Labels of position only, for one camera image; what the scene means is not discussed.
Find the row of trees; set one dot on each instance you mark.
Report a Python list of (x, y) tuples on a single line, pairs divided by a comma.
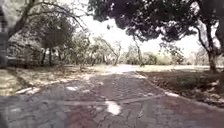
[(100, 50)]

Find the brick paved path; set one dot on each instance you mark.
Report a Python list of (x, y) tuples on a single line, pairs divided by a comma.
[(140, 111)]

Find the dry leaf-strewn ground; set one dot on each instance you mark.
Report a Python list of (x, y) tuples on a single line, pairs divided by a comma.
[(186, 81), (40, 75)]

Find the large dark-crowned tree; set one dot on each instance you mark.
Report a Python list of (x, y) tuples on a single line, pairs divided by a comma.
[(212, 61)]

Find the large tree with bare branches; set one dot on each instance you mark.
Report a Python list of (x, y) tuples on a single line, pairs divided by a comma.
[(20, 23)]

